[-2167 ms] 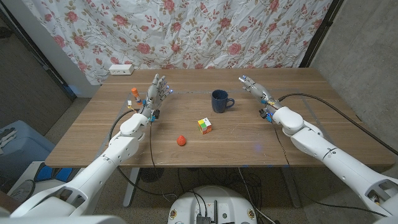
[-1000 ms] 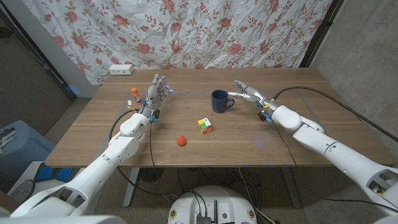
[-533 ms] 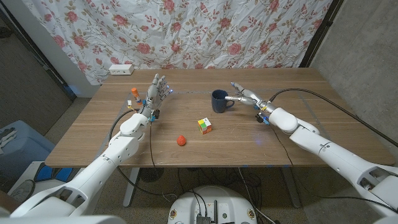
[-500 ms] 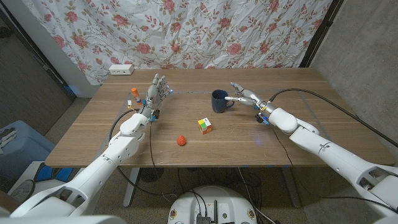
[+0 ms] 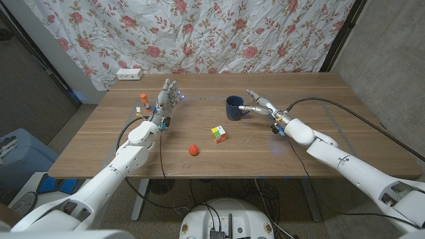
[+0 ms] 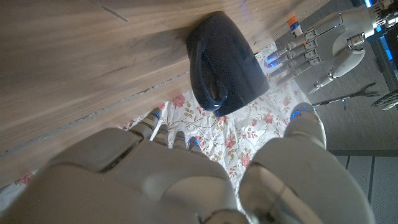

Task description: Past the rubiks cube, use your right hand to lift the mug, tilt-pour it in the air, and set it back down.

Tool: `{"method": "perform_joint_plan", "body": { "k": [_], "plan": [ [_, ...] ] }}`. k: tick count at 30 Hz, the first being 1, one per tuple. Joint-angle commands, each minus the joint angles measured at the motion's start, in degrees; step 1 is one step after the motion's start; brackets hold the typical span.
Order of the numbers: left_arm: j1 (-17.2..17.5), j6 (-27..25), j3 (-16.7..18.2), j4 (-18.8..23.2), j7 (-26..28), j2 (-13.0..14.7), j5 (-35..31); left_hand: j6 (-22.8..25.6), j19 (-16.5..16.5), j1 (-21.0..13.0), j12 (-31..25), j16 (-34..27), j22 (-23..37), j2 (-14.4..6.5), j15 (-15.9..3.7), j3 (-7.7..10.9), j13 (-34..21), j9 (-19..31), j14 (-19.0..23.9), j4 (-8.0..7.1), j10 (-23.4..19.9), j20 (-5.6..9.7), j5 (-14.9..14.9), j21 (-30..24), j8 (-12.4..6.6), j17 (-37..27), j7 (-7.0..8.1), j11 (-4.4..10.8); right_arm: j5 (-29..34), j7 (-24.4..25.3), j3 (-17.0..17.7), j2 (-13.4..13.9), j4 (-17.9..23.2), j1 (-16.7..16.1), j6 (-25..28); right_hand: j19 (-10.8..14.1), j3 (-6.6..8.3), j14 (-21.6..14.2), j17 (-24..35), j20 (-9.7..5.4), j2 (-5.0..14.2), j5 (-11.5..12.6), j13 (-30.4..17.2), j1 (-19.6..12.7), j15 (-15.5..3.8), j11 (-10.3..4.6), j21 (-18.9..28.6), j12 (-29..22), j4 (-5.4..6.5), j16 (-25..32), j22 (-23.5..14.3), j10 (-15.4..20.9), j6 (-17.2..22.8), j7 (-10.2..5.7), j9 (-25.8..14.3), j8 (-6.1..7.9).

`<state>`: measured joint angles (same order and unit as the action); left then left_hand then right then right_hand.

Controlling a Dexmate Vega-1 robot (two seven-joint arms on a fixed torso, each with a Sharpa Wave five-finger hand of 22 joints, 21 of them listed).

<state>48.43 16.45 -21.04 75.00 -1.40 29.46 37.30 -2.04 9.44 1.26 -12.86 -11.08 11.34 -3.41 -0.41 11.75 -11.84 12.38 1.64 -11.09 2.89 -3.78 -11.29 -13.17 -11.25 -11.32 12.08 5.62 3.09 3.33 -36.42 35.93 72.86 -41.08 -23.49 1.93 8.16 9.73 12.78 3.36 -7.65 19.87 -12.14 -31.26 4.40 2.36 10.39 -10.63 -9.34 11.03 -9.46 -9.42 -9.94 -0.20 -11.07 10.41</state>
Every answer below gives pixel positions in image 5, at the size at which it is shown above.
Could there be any white table leg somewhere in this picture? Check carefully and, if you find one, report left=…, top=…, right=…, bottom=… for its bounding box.
left=131, top=178, right=150, bottom=222

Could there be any white power strip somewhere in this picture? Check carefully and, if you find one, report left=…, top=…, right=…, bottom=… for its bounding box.
left=116, top=68, right=144, bottom=81

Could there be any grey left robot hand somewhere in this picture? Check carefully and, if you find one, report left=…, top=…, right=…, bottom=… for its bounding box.
left=148, top=78, right=185, bottom=126

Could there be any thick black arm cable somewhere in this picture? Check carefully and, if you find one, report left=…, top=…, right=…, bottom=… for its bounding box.
left=284, top=97, right=425, bottom=163
left=116, top=116, right=190, bottom=213

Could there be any orange glue stick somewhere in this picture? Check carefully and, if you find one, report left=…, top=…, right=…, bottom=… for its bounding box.
left=139, top=93, right=152, bottom=113

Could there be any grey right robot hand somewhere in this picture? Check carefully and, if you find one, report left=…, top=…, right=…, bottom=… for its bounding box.
left=238, top=88, right=294, bottom=125

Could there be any black round base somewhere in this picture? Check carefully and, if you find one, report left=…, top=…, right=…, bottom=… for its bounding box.
left=149, top=179, right=176, bottom=195

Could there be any white plastic part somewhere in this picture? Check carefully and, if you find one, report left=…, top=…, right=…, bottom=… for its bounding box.
left=0, top=135, right=19, bottom=166

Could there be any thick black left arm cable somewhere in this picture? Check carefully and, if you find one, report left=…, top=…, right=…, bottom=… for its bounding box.
left=116, top=116, right=190, bottom=213

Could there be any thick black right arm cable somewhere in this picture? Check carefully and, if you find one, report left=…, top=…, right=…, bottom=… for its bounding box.
left=284, top=97, right=425, bottom=163

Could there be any black door frame strip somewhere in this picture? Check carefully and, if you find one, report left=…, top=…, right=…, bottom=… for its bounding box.
left=0, top=6, right=82, bottom=108

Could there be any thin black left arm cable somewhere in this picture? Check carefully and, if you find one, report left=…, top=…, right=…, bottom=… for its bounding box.
left=159, top=128, right=167, bottom=183

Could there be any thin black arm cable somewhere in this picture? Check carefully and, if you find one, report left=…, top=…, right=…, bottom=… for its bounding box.
left=284, top=135, right=421, bottom=230
left=159, top=128, right=167, bottom=183

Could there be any black backdrop pole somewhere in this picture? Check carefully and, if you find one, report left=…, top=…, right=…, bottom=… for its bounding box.
left=319, top=0, right=368, bottom=73

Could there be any rubiks cube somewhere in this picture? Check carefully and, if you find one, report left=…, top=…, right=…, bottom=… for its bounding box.
left=211, top=125, right=227, bottom=144

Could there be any white blue floor device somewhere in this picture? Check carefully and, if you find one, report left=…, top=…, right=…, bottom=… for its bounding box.
left=8, top=171, right=90, bottom=208

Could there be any white robot torso base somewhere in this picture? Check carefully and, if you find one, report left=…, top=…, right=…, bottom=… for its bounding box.
left=178, top=198, right=276, bottom=239

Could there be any grey table leg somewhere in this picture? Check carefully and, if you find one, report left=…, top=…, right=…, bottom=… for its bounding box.
left=300, top=177, right=323, bottom=222

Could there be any navy blue mug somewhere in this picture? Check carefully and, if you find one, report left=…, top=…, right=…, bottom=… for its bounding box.
left=225, top=95, right=250, bottom=121

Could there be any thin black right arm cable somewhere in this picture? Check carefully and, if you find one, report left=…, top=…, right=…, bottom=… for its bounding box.
left=284, top=135, right=421, bottom=230

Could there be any floral curtain backdrop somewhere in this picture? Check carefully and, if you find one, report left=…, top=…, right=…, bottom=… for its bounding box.
left=23, top=0, right=357, bottom=92

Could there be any blue storage bin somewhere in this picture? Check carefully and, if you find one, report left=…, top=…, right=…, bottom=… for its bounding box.
left=0, top=127, right=60, bottom=195

